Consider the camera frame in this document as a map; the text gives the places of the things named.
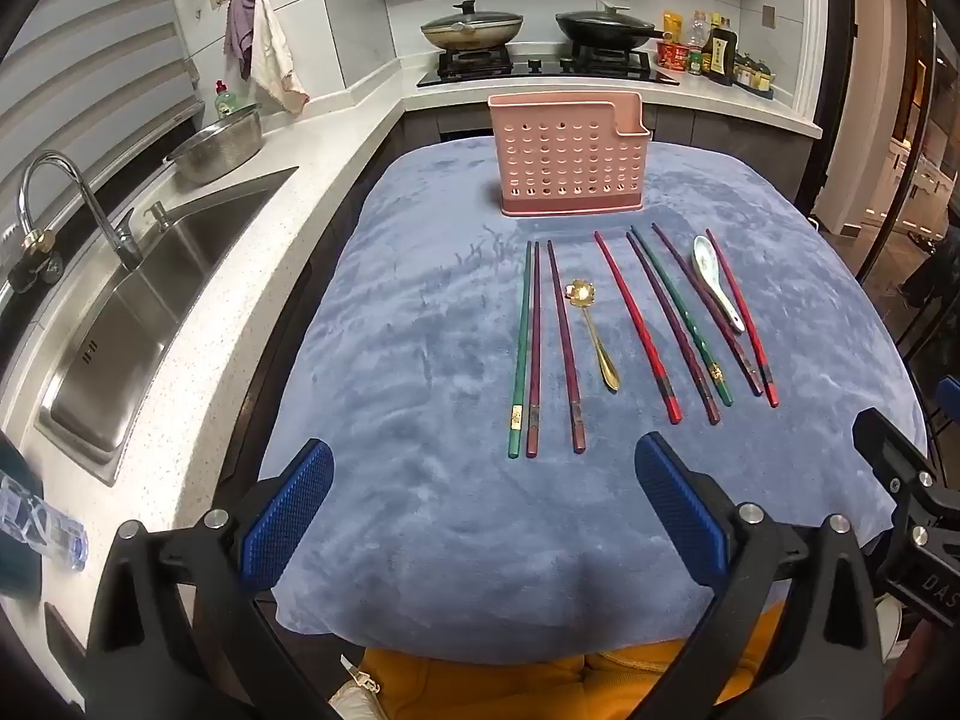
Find cream hanging towel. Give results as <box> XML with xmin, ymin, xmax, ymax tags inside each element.
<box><xmin>250</xmin><ymin>0</ymin><xmax>310</xmax><ymax>115</ymax></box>

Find black gas stove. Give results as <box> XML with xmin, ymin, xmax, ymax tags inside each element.
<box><xmin>416</xmin><ymin>45</ymin><xmax>680</xmax><ymax>87</ymax></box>

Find stainless steel sink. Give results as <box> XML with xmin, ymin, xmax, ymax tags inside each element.
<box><xmin>34</xmin><ymin>165</ymin><xmax>301</xmax><ymax>488</ymax></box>

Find yellow garment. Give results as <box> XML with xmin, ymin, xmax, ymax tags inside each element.
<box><xmin>360</xmin><ymin>600</ymin><xmax>788</xmax><ymax>720</ymax></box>

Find steel colander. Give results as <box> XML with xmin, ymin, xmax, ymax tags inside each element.
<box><xmin>163</xmin><ymin>105</ymin><xmax>265</xmax><ymax>185</ymax></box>

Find black pan lid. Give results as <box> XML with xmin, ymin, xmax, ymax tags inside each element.
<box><xmin>559</xmin><ymin>4</ymin><xmax>653</xmax><ymax>31</ymax></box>

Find black frying pan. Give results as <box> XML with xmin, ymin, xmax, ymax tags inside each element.
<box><xmin>555</xmin><ymin>19</ymin><xmax>676</xmax><ymax>53</ymax></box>

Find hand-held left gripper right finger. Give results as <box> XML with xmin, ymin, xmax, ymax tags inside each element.
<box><xmin>634</xmin><ymin>431</ymin><xmax>890</xmax><ymax>720</ymax></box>

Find dark soy sauce bottle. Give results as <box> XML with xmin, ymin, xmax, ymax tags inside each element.
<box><xmin>705</xmin><ymin>26</ymin><xmax>740</xmax><ymax>85</ymax></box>

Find purple hanging cloth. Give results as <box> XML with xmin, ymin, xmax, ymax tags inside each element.
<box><xmin>223</xmin><ymin>0</ymin><xmax>257</xmax><ymax>80</ymax></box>

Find pink perforated utensil holder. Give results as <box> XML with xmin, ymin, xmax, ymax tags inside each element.
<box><xmin>487</xmin><ymin>92</ymin><xmax>650</xmax><ymax>218</ymax></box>

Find window blinds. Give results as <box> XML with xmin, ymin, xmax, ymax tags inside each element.
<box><xmin>0</xmin><ymin>0</ymin><xmax>203</xmax><ymax>188</ymax></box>

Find beige wok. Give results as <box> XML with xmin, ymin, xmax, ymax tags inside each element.
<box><xmin>420</xmin><ymin>19</ymin><xmax>526</xmax><ymax>53</ymax></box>

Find blue fleece blanket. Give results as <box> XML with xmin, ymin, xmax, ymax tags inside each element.
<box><xmin>259</xmin><ymin>141</ymin><xmax>931</xmax><ymax>665</ymax></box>

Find dark red chopstick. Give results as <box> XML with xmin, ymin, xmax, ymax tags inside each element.
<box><xmin>546</xmin><ymin>240</ymin><xmax>587</xmax><ymax>455</ymax></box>

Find maroon chopstick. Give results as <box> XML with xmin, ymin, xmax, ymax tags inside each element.
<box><xmin>625</xmin><ymin>230</ymin><xmax>722</xmax><ymax>426</ymax></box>

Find glass wok lid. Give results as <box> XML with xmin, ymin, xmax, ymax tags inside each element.
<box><xmin>424</xmin><ymin>0</ymin><xmax>522</xmax><ymax>32</ymax></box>

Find gold flower spoon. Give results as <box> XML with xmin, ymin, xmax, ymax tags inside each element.
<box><xmin>564</xmin><ymin>279</ymin><xmax>620</xmax><ymax>392</ymax></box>

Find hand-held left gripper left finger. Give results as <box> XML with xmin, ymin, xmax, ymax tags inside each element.
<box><xmin>79</xmin><ymin>437</ymin><xmax>336</xmax><ymax>720</ymax></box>

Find white ceramic spoon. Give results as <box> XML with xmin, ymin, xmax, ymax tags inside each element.
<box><xmin>691</xmin><ymin>235</ymin><xmax>746</xmax><ymax>333</ymax></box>

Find white cloth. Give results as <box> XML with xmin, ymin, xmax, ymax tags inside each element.
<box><xmin>330</xmin><ymin>660</ymin><xmax>385</xmax><ymax>720</ymax></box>

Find black brass tap fitting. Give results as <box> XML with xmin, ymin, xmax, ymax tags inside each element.
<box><xmin>7</xmin><ymin>232</ymin><xmax>65</xmax><ymax>293</ymax></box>

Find black door frame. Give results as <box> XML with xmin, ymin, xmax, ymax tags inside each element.
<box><xmin>817</xmin><ymin>0</ymin><xmax>938</xmax><ymax>361</ymax></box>

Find dark teal cloth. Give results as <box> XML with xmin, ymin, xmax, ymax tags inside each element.
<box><xmin>0</xmin><ymin>433</ymin><xmax>44</xmax><ymax>601</ymax></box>

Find chrome faucet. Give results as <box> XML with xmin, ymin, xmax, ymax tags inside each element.
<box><xmin>16</xmin><ymin>152</ymin><xmax>143</xmax><ymax>271</ymax></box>

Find clear plastic bottle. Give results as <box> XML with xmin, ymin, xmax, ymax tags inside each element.
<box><xmin>0</xmin><ymin>474</ymin><xmax>89</xmax><ymax>571</ymax></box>

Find green chopstick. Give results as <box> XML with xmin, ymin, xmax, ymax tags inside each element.
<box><xmin>506</xmin><ymin>240</ymin><xmax>535</xmax><ymax>460</ymax></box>
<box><xmin>631</xmin><ymin>224</ymin><xmax>734</xmax><ymax>407</ymax></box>

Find dark purple chopstick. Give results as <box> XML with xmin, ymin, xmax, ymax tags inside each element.
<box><xmin>526</xmin><ymin>240</ymin><xmax>542</xmax><ymax>460</ymax></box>
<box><xmin>651</xmin><ymin>222</ymin><xmax>764</xmax><ymax>397</ymax></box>

